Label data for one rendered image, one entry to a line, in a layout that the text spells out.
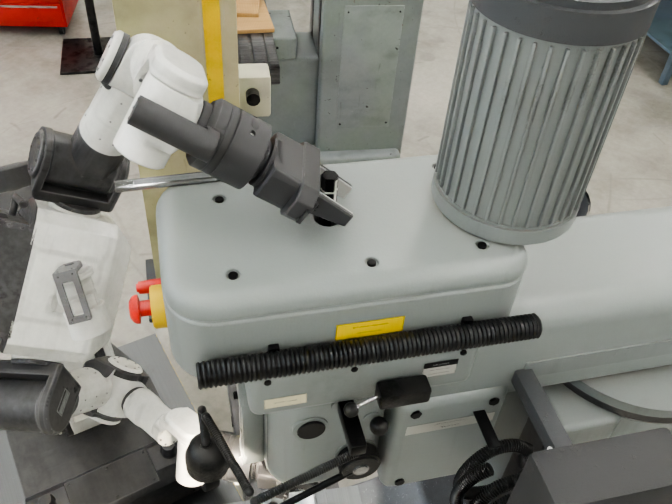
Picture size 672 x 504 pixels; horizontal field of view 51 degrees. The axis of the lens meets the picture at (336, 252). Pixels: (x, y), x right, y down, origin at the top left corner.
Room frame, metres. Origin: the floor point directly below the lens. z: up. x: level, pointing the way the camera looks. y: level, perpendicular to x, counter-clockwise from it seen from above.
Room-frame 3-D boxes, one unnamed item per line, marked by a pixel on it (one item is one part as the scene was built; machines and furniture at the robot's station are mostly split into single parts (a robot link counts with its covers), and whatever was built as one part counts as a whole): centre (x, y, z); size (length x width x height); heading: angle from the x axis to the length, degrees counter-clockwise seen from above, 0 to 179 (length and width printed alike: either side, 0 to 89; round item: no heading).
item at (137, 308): (0.63, 0.26, 1.76); 0.04 x 0.03 x 0.04; 17
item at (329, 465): (0.50, 0.01, 1.58); 0.17 x 0.01 x 0.01; 123
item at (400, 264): (0.71, 0.00, 1.81); 0.47 x 0.26 x 0.16; 107
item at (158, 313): (0.64, 0.24, 1.76); 0.06 x 0.02 x 0.06; 17
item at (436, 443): (0.76, -0.17, 1.47); 0.24 x 0.19 x 0.26; 17
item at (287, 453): (0.70, 0.01, 1.47); 0.21 x 0.19 x 0.32; 17
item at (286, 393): (0.71, -0.03, 1.68); 0.34 x 0.24 x 0.10; 107
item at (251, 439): (0.67, 0.12, 1.45); 0.04 x 0.04 x 0.21; 17
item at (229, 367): (0.57, -0.06, 1.79); 0.45 x 0.04 x 0.04; 107
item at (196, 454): (0.60, 0.18, 1.46); 0.07 x 0.07 x 0.06
